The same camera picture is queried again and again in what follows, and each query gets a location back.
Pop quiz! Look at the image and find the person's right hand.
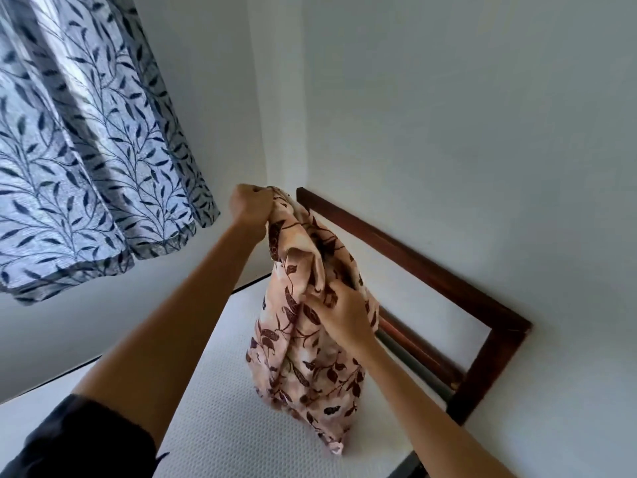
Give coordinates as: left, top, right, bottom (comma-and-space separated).
302, 285, 380, 350

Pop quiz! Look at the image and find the person's left hand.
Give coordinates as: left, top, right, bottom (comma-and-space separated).
228, 183, 275, 240

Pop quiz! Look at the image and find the pink floral bed sheet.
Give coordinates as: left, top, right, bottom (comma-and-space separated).
244, 186, 382, 456

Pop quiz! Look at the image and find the dark wooden bed frame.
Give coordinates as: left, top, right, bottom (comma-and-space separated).
296, 187, 533, 426

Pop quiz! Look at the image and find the white textured mattress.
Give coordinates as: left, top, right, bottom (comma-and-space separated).
0, 273, 449, 478

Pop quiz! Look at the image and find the person's left forearm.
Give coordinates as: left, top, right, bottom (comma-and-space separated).
72, 221, 269, 451

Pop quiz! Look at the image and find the person's right forearm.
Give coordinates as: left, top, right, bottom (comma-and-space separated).
353, 335, 516, 478

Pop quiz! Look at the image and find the wide blue leaf print curtain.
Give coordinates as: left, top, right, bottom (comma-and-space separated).
0, 0, 221, 307

